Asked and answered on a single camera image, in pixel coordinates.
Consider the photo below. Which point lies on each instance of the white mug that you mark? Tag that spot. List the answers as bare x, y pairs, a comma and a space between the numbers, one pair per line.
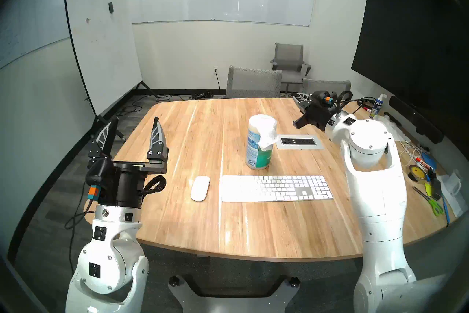
453, 184

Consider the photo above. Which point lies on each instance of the disinfecting wipes canister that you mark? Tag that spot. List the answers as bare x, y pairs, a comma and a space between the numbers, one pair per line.
256, 154

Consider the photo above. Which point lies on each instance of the rolling whiteboard on stand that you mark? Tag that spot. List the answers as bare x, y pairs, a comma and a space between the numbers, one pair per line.
99, 41

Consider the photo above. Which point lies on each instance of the crumpled white tissue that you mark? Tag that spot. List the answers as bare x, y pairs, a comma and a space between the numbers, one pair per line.
397, 130

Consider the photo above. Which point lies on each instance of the black wall television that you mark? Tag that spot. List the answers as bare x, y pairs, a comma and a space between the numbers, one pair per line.
410, 41

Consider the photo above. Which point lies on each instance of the grey mesh office chair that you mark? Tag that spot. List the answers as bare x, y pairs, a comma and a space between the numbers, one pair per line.
253, 83
322, 85

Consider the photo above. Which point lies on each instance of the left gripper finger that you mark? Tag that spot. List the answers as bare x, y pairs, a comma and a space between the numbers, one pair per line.
158, 147
104, 143

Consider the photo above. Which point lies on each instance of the black video conference bar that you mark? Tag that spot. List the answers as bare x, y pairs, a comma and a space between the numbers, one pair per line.
414, 118

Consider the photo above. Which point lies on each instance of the white keyboard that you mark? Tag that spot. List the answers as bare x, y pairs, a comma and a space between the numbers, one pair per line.
256, 187

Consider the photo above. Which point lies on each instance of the table power outlet box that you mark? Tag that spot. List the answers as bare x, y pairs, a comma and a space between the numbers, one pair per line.
298, 140

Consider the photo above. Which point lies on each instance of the small blue object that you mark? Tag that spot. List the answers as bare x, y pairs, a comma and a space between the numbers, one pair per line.
429, 162

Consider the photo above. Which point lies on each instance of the grey office armchair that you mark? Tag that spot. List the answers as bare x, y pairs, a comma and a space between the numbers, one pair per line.
289, 59

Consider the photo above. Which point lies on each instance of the white disinfecting wipe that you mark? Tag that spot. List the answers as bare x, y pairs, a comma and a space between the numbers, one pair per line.
267, 136

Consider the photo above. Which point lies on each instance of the white computer mouse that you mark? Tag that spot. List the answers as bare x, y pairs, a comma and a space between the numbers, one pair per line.
200, 188

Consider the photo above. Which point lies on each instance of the white orange marker pen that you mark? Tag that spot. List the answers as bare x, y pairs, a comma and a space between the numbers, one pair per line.
424, 163

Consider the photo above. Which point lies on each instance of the black block eraser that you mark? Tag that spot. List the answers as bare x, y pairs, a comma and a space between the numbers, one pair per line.
437, 189

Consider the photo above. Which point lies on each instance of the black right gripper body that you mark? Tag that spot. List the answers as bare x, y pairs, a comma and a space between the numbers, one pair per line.
318, 114

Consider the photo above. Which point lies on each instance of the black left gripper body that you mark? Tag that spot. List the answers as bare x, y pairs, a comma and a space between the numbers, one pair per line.
124, 184

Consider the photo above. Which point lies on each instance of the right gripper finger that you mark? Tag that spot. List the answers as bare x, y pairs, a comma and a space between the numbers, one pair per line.
306, 100
300, 122

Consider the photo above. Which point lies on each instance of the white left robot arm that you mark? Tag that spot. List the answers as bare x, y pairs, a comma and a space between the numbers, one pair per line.
110, 268

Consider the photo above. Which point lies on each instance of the wall whiteboard with handwriting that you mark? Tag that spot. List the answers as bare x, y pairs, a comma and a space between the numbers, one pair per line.
33, 22

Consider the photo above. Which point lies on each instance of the yellow black tape roll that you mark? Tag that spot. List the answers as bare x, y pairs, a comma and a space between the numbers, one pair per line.
417, 171

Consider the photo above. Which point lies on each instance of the whiteboard cleaner spray bottle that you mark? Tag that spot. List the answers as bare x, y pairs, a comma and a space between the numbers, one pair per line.
376, 108

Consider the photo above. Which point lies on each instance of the blue pen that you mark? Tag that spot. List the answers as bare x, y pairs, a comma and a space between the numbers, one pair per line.
445, 207

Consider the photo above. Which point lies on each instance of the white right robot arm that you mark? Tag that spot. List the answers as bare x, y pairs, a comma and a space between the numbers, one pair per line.
381, 206

